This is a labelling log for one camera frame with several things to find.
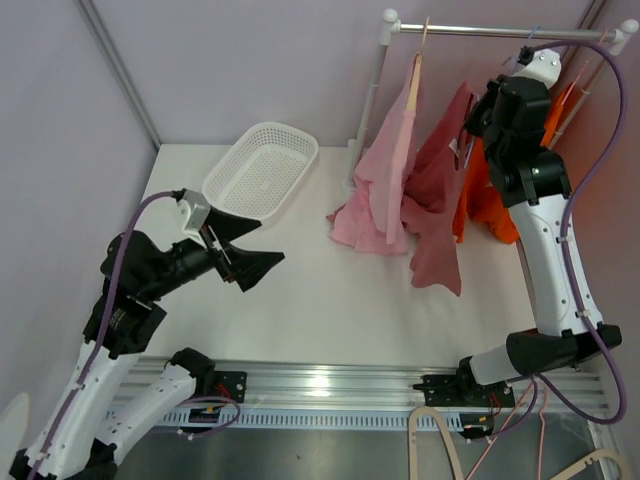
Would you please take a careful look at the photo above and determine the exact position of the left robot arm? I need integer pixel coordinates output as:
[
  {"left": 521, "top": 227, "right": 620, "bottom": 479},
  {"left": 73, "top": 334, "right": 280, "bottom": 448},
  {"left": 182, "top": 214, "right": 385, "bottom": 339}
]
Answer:
[{"left": 4, "top": 206, "right": 285, "bottom": 479}]

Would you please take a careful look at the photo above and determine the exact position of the metal clothes rack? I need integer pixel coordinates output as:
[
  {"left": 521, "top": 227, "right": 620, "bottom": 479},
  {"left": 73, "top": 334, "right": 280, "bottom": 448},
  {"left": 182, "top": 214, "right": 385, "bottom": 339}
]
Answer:
[{"left": 348, "top": 9, "right": 639, "bottom": 164}]

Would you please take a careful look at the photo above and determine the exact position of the white plastic laundry basket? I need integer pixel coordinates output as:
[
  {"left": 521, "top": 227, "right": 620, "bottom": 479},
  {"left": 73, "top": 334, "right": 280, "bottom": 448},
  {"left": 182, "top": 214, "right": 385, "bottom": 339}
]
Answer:
[{"left": 201, "top": 122, "right": 319, "bottom": 226}]

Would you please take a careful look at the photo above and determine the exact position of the orange t shirt on pink hanger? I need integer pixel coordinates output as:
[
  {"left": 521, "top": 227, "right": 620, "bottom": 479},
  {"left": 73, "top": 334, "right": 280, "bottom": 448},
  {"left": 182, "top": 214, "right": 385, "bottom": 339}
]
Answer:
[{"left": 541, "top": 82, "right": 582, "bottom": 149}]

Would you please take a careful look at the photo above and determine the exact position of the beige wooden hanger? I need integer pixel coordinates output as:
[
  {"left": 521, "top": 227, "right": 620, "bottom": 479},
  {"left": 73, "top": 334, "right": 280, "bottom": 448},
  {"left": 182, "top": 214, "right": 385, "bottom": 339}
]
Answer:
[{"left": 405, "top": 16, "right": 430, "bottom": 112}]

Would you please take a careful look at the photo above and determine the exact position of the light pink t shirt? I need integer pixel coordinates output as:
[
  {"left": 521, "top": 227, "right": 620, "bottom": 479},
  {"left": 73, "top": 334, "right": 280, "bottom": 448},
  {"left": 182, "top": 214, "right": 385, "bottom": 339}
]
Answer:
[{"left": 328, "top": 59, "right": 417, "bottom": 256}]

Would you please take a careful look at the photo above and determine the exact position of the blue wire hanger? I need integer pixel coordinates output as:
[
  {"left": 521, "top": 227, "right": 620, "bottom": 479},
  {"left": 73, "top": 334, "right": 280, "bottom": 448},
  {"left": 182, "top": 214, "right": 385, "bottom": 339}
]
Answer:
[
  {"left": 456, "top": 93, "right": 480, "bottom": 170},
  {"left": 502, "top": 25, "right": 541, "bottom": 68}
]

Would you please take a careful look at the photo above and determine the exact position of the beige hanger on floor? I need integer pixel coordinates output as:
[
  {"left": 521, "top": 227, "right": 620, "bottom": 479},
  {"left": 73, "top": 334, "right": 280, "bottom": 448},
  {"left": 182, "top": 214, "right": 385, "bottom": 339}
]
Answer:
[{"left": 407, "top": 406, "right": 464, "bottom": 480}]

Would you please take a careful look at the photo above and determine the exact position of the beige hanger at right floor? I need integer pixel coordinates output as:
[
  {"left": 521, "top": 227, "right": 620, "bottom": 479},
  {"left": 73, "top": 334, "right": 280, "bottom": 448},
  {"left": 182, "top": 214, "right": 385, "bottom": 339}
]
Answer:
[{"left": 551, "top": 448, "right": 632, "bottom": 480}]

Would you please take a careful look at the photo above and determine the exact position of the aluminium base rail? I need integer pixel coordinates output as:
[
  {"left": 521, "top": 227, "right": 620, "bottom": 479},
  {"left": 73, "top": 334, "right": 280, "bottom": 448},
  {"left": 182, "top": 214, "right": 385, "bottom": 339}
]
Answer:
[{"left": 112, "top": 357, "right": 613, "bottom": 415}]

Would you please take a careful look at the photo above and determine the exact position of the dusty rose t shirt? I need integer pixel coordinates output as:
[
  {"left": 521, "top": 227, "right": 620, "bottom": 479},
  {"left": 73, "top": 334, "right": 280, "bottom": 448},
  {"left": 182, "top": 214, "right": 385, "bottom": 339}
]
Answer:
[{"left": 401, "top": 82, "right": 476, "bottom": 296}]

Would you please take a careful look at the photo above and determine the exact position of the white slotted cable duct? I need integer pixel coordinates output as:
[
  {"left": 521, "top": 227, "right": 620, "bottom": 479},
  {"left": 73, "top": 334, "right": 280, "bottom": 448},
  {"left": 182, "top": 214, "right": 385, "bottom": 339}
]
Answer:
[{"left": 154, "top": 409, "right": 496, "bottom": 432}]

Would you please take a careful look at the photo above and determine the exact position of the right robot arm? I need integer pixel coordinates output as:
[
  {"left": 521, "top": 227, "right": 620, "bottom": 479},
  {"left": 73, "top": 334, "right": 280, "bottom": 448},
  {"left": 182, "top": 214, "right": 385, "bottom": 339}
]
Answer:
[{"left": 455, "top": 75, "right": 622, "bottom": 405}]

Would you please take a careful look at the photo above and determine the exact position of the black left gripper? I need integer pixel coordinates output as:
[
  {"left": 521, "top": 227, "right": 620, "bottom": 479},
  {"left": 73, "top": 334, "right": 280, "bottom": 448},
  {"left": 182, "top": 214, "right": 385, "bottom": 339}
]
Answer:
[{"left": 143, "top": 206, "right": 285, "bottom": 299}]

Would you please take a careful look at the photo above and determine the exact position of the orange t shirt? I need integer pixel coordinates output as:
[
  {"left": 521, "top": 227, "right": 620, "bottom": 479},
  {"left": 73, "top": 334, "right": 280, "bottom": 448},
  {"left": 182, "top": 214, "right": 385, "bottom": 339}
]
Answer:
[
  {"left": 541, "top": 82, "right": 582, "bottom": 149},
  {"left": 452, "top": 138, "right": 519, "bottom": 244}
]

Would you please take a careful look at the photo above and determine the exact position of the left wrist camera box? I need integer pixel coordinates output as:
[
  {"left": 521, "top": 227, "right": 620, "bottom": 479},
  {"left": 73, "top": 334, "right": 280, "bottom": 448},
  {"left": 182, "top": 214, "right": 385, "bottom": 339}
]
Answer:
[{"left": 174, "top": 189, "right": 211, "bottom": 247}]

